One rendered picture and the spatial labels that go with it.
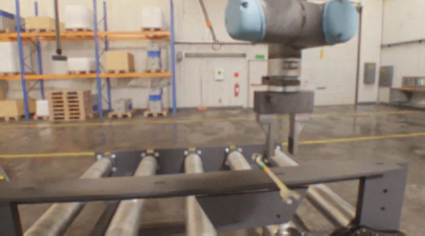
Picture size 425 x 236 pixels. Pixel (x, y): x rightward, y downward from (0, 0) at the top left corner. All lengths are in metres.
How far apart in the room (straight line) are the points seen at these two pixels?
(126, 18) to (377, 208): 9.94
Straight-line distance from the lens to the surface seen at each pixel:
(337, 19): 0.40
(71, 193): 0.63
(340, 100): 12.29
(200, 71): 9.60
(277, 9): 0.34
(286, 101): 0.50
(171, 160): 1.60
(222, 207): 0.68
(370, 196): 0.88
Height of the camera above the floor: 1.44
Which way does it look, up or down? 7 degrees down
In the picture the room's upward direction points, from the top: 1 degrees counter-clockwise
